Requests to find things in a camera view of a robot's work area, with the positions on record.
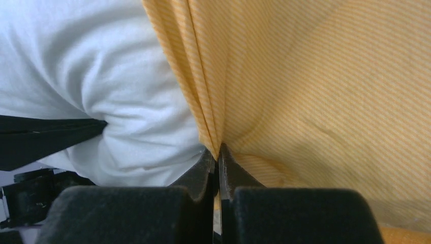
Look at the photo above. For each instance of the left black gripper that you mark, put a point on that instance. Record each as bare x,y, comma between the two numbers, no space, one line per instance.
30,195

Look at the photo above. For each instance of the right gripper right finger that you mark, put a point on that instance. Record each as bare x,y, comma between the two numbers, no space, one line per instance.
253,213

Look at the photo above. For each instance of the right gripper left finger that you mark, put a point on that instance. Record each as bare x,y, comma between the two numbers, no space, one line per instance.
179,213

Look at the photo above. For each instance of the white pillow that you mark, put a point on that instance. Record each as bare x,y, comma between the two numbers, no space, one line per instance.
100,60

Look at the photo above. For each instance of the orange Mickey Mouse pillowcase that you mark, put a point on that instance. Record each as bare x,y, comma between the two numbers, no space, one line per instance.
332,94

